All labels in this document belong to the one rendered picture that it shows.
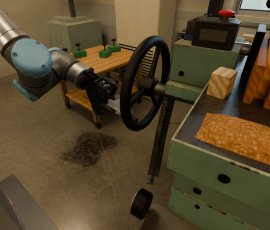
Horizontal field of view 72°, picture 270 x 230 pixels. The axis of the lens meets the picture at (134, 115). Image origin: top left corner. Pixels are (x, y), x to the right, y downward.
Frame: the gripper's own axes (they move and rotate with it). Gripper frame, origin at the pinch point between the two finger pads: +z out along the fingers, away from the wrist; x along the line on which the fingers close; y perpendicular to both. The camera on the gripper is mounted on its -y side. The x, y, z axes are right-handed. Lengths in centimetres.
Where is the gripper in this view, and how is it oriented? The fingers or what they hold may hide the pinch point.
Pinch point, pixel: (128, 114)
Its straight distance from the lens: 64.4
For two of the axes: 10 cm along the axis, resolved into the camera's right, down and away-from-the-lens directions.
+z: 8.1, 5.5, -1.9
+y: 2.9, -6.6, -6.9
